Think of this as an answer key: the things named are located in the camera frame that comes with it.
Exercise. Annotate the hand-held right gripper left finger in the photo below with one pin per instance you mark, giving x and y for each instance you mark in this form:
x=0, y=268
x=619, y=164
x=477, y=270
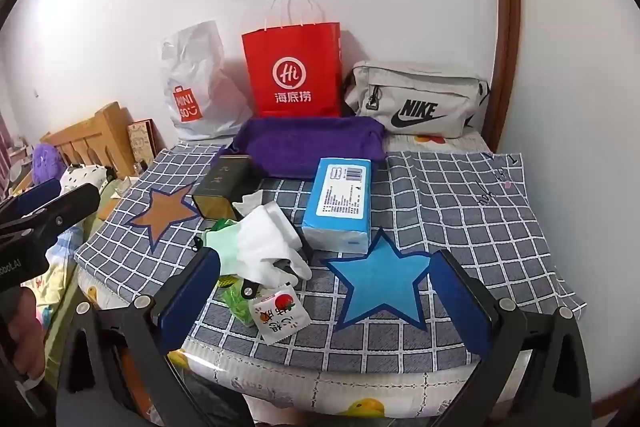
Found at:
x=187, y=302

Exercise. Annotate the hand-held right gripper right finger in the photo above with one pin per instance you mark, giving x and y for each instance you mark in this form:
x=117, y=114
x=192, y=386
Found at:
x=460, y=302

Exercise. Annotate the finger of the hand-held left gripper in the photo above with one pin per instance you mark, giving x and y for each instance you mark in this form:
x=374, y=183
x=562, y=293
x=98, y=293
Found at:
x=70, y=207
x=40, y=193

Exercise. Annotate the neon yellow mesh item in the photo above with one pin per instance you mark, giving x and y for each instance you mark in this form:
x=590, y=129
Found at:
x=226, y=280

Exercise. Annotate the green patterned pack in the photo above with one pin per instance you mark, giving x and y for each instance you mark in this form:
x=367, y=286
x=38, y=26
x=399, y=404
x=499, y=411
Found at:
x=237, y=307

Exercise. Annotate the mint green glove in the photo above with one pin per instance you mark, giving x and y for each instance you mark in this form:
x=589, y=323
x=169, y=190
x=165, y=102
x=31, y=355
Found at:
x=222, y=249

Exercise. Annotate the white strawberry print packet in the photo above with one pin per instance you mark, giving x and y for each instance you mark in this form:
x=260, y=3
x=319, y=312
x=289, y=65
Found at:
x=277, y=314

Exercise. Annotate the white glove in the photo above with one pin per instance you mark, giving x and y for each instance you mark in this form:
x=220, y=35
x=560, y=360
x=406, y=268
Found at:
x=265, y=242

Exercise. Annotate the person's left hand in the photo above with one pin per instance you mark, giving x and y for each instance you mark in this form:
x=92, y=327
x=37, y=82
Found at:
x=27, y=337

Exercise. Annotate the purple plush toy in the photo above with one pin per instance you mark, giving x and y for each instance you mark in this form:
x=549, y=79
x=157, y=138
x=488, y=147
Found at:
x=47, y=162

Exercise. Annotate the pastel printed quilt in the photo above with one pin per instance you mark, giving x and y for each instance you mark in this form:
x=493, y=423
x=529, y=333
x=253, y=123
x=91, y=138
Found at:
x=55, y=267

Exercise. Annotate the white polka dot pillow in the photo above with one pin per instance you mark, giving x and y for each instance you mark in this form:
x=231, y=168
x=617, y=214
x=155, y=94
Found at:
x=85, y=174

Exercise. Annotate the blue star patch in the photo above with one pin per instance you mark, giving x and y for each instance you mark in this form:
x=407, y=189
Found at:
x=380, y=282

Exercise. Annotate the wooden headboard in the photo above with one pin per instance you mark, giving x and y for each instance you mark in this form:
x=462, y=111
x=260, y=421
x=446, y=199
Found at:
x=107, y=132

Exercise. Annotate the brown star patch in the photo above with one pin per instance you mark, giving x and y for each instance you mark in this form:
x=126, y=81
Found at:
x=162, y=212

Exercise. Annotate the grey checked cloth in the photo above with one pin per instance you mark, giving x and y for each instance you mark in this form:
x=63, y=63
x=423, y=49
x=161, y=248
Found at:
x=450, y=207

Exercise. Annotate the brown notebook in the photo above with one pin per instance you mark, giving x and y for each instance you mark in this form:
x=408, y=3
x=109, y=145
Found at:
x=142, y=144

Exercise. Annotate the dark green tin box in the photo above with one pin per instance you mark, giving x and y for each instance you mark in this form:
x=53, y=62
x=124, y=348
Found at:
x=220, y=182

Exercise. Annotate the blue tissue pack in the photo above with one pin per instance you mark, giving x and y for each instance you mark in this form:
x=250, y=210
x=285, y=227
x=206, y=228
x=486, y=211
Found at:
x=337, y=202

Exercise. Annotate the white plastic shopping bag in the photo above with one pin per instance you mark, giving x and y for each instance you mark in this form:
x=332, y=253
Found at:
x=200, y=67

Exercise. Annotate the purple towel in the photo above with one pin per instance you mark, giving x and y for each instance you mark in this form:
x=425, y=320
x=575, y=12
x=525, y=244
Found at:
x=300, y=142

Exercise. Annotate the grey waist bag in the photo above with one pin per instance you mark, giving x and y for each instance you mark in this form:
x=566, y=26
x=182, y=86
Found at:
x=425, y=87

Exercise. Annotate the red paper shopping bag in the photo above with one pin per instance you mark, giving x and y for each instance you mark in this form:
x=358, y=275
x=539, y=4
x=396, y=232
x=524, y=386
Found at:
x=292, y=57

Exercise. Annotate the brown wooden door frame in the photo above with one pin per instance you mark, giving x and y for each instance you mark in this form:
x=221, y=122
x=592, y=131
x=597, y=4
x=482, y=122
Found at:
x=507, y=32

